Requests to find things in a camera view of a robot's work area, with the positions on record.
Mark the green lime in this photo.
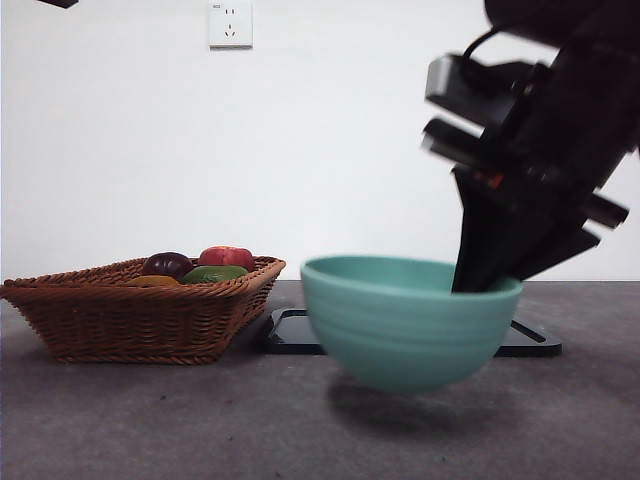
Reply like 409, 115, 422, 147
180, 264, 250, 285

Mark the white wall socket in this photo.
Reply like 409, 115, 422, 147
208, 0, 254, 50

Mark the yellow-brown kiwifruit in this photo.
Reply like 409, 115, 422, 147
124, 274, 181, 288

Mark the black rectangular tray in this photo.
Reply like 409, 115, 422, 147
262, 308, 562, 357

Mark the dark purple plum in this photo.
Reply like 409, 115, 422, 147
141, 251, 195, 279

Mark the black right camera cable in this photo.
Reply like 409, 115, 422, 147
462, 27, 506, 66

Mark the teal ceramic bowl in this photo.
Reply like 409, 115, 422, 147
299, 254, 524, 394

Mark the brown wicker basket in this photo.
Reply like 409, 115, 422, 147
0, 255, 287, 365

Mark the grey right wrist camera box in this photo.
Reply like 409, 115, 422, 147
424, 54, 539, 129

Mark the red peach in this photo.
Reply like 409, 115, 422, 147
198, 245, 256, 273

